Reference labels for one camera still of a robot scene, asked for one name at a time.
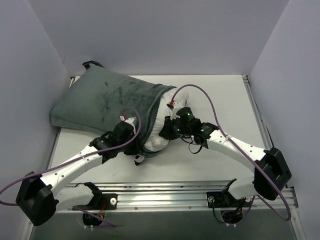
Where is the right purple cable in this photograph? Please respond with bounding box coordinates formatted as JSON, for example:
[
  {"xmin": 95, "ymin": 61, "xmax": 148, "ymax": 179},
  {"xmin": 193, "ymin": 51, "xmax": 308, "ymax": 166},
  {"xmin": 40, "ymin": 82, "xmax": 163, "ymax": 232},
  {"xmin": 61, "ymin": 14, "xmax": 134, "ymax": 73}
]
[{"xmin": 172, "ymin": 84, "xmax": 292, "ymax": 221}]

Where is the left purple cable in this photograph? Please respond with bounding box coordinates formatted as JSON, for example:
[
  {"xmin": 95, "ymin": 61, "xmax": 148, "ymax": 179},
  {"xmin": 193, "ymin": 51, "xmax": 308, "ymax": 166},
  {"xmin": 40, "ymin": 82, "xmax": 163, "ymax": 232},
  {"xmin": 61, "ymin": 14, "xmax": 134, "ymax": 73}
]
[{"xmin": 0, "ymin": 107, "xmax": 142, "ymax": 206}]

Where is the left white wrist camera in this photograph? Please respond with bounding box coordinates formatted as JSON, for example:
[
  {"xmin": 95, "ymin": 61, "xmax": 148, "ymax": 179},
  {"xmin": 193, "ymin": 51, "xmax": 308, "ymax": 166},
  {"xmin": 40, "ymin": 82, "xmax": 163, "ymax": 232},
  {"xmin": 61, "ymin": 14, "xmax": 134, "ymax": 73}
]
[{"xmin": 120, "ymin": 115, "xmax": 138, "ymax": 134}]

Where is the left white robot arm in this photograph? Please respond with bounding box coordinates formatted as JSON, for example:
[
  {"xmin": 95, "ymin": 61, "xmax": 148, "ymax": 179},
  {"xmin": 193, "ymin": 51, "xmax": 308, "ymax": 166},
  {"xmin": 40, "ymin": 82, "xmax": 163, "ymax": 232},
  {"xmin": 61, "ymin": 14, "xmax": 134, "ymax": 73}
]
[{"xmin": 15, "ymin": 117, "xmax": 141, "ymax": 226}]

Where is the zebra and grey pillowcase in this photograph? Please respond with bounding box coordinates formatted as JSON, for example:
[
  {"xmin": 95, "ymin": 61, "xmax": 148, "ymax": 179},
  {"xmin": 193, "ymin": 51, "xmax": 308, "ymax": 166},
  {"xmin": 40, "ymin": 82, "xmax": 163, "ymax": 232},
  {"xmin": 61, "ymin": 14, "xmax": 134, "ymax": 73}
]
[{"xmin": 49, "ymin": 60, "xmax": 175, "ymax": 158}]

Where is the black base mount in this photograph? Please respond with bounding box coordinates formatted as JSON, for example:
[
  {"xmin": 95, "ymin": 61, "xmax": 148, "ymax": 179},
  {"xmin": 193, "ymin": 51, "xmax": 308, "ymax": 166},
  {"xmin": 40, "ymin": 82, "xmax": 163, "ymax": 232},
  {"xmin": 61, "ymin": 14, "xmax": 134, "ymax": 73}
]
[
  {"xmin": 206, "ymin": 191, "xmax": 241, "ymax": 208},
  {"xmin": 72, "ymin": 193, "xmax": 118, "ymax": 211}
]

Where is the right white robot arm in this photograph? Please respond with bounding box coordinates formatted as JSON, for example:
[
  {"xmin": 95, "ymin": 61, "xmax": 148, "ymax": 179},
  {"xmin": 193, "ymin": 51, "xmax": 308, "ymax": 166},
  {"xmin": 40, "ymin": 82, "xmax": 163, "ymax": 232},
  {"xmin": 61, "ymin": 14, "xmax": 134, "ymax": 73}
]
[{"xmin": 159, "ymin": 105, "xmax": 292, "ymax": 207}]

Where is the aluminium front rail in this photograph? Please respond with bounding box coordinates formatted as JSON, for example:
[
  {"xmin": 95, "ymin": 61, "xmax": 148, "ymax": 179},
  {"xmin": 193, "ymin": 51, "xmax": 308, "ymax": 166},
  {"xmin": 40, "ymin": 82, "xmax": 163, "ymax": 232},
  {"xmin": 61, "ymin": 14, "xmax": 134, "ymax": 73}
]
[{"xmin": 27, "ymin": 181, "xmax": 300, "ymax": 213}]

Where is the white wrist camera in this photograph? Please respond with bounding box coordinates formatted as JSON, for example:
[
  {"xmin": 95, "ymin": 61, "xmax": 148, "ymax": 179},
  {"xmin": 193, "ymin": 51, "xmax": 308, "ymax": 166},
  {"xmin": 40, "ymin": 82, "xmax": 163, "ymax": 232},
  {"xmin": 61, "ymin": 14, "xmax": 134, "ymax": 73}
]
[
  {"xmin": 120, "ymin": 115, "xmax": 138, "ymax": 134},
  {"xmin": 167, "ymin": 100, "xmax": 186, "ymax": 119}
]

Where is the white pillow insert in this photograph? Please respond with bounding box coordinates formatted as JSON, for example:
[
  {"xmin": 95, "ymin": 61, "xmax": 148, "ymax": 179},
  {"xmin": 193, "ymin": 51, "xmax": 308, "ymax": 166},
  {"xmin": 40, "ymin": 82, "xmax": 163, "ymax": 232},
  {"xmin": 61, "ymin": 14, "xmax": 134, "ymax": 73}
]
[{"xmin": 144, "ymin": 87, "xmax": 177, "ymax": 152}]

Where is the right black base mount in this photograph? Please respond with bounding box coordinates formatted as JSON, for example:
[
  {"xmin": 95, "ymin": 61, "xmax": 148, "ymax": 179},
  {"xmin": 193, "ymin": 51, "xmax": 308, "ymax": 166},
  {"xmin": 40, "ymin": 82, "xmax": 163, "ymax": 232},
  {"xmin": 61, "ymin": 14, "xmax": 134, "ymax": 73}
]
[{"xmin": 206, "ymin": 191, "xmax": 241, "ymax": 208}]

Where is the purple cable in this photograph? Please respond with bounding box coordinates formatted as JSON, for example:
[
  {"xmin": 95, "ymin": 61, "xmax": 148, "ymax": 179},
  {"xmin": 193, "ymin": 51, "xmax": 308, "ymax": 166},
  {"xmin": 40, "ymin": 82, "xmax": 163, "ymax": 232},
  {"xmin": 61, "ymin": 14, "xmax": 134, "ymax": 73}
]
[
  {"xmin": 0, "ymin": 107, "xmax": 142, "ymax": 206},
  {"xmin": 172, "ymin": 84, "xmax": 292, "ymax": 221}
]

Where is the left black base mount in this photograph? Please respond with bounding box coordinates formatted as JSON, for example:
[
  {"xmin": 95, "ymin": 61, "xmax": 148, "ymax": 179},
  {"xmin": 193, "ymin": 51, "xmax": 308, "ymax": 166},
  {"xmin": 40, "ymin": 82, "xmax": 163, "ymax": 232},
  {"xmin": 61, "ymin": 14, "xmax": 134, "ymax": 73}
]
[{"xmin": 72, "ymin": 193, "xmax": 118, "ymax": 211}]

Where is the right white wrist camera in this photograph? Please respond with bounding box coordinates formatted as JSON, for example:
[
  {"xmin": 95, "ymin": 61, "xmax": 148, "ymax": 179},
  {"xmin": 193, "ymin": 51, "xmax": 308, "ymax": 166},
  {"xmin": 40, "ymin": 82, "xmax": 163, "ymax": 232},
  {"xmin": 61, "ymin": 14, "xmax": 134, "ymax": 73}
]
[{"xmin": 167, "ymin": 100, "xmax": 186, "ymax": 119}]

